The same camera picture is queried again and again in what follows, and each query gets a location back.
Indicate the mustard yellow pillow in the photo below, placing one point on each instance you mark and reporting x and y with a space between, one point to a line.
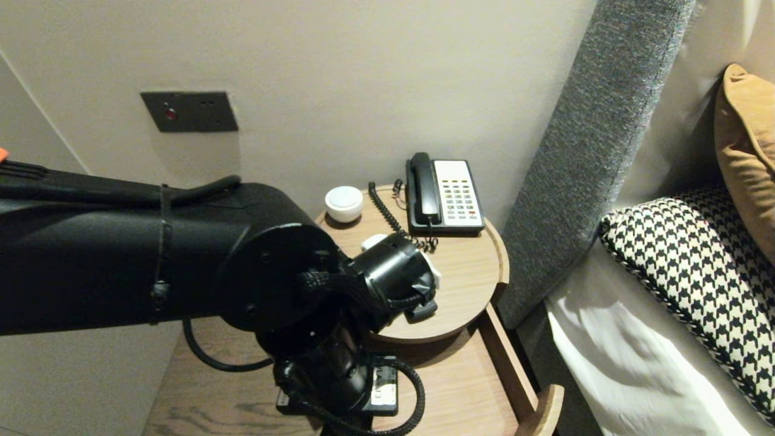
751 151

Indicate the orange and black left arm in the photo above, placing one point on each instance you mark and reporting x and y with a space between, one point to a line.
121 254

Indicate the white bed sheet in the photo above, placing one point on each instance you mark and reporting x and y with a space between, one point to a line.
636 375

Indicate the black white houndstooth pillow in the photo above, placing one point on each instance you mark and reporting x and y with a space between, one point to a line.
696 272

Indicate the black white desk telephone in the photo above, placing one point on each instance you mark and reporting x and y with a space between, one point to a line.
460 200

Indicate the round wooden nightstand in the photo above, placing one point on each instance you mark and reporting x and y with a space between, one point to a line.
466 272

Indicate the wooden nightstand drawer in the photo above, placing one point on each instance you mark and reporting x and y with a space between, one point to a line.
460 387

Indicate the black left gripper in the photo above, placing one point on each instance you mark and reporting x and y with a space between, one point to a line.
382 387

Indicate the grey fabric bed base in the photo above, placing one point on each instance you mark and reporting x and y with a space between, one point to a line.
545 363

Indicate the beige padded headboard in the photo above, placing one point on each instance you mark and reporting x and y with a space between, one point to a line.
678 91

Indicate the dark wall socket panel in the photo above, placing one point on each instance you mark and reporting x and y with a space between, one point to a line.
200 112

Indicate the grey fabric headboard panel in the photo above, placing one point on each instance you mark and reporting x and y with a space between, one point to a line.
593 151

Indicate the black telephone handset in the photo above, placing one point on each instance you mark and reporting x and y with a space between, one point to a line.
424 188

